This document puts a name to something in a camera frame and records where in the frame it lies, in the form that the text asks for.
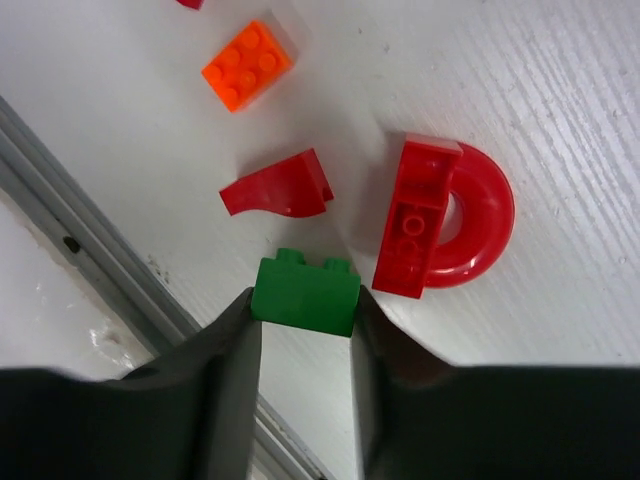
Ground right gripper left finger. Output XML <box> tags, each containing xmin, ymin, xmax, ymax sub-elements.
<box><xmin>104</xmin><ymin>288</ymin><xmax>262</xmax><ymax>479</ymax></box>

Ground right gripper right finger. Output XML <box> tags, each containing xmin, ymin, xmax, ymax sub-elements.
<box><xmin>350</xmin><ymin>286</ymin><xmax>455</xmax><ymax>479</ymax></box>

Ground green lego brick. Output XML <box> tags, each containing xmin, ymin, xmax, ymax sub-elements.
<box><xmin>251</xmin><ymin>248</ymin><xmax>361</xmax><ymax>338</ymax></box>

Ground red dome lego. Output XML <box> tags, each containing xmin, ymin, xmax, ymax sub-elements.
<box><xmin>372</xmin><ymin>133</ymin><xmax>515</xmax><ymax>299</ymax></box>

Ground red slope lego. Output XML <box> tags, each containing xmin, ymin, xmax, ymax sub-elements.
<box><xmin>219</xmin><ymin>149</ymin><xmax>334</xmax><ymax>218</ymax></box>

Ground small red tile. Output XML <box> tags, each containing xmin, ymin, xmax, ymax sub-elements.
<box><xmin>177</xmin><ymin>0</ymin><xmax>204</xmax><ymax>10</ymax></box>

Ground small orange tile left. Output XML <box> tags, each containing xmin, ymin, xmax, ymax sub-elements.
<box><xmin>201</xmin><ymin>20</ymin><xmax>293</xmax><ymax>113</ymax></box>

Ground metal rail front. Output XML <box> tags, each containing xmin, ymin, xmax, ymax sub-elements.
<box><xmin>1</xmin><ymin>104</ymin><xmax>327</xmax><ymax>479</ymax></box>

